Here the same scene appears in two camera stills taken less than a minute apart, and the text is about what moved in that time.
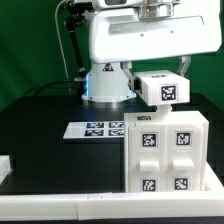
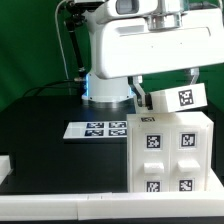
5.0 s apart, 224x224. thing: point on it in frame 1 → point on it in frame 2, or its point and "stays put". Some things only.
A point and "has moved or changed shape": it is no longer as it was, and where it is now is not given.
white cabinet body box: (166, 151) stays put
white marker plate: (95, 129) stays put
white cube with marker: (164, 87) → (180, 98)
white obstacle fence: (114, 205) stays put
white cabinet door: (147, 159) has moved or changed shape
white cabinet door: (185, 157) stays put
